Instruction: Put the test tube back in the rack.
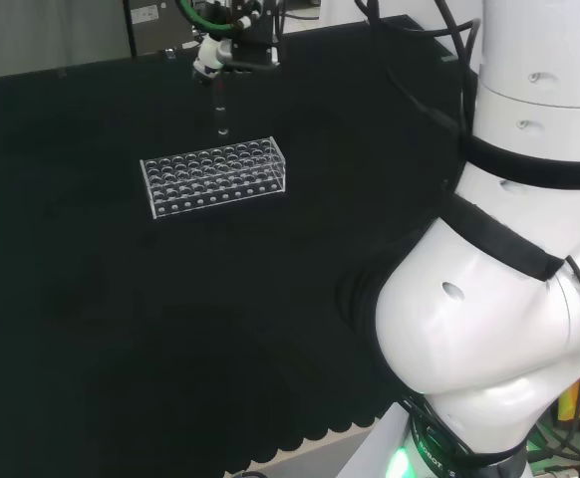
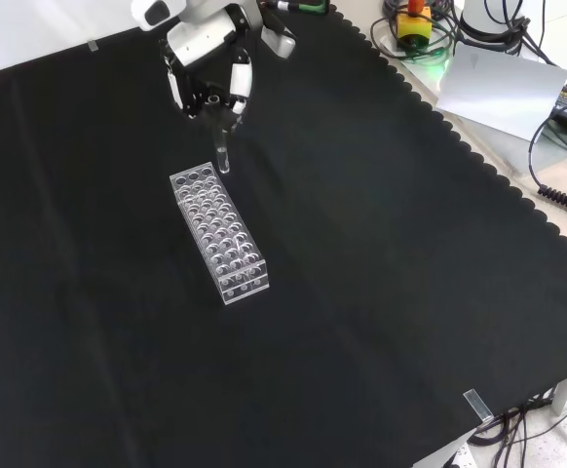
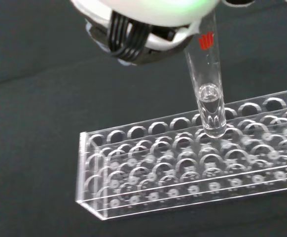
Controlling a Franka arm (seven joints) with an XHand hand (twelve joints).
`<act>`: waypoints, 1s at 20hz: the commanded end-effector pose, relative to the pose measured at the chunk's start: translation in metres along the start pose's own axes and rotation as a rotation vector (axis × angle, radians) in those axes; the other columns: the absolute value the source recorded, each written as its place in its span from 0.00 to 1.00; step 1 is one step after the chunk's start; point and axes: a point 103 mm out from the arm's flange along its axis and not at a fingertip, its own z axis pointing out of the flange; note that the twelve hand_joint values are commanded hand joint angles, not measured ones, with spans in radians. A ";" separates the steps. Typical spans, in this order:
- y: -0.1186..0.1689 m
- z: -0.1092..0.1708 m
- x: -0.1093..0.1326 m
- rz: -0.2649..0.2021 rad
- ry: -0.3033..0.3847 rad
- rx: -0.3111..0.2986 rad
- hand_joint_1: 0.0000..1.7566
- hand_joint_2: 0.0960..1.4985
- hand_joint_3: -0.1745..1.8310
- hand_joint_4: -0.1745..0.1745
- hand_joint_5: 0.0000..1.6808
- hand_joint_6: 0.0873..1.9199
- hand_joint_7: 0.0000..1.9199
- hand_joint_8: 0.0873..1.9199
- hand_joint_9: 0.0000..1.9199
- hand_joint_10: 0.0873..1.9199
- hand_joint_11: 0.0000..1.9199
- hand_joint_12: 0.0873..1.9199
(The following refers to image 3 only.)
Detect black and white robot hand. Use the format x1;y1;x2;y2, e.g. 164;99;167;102
69;0;220;66

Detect black bench cloth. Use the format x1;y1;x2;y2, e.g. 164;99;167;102
0;0;287;237

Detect clear acrylic test tube rack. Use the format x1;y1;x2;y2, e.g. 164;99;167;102
74;86;287;220

